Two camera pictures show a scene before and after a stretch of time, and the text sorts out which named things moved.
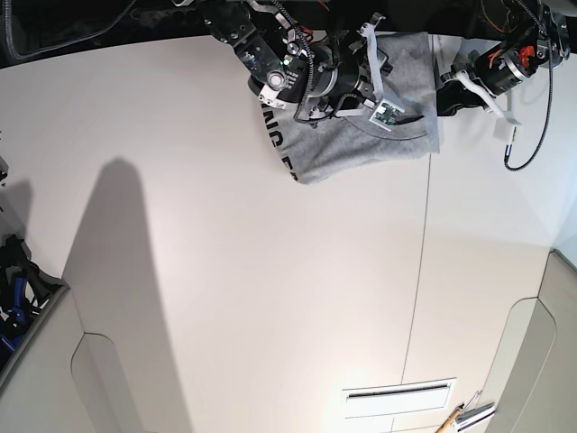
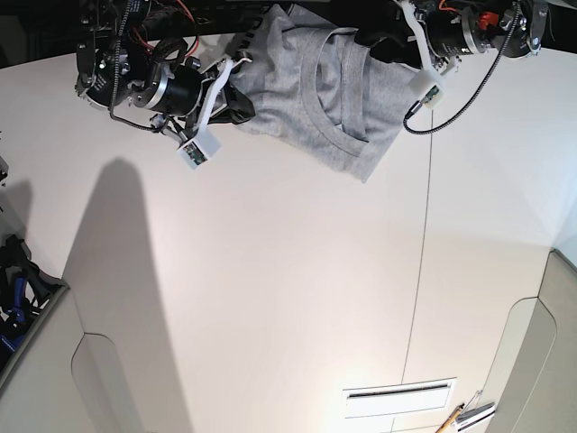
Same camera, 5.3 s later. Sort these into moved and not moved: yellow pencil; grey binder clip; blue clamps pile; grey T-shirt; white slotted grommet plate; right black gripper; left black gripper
Moved: right black gripper; grey T-shirt; left black gripper
Not moved: blue clamps pile; grey binder clip; white slotted grommet plate; yellow pencil
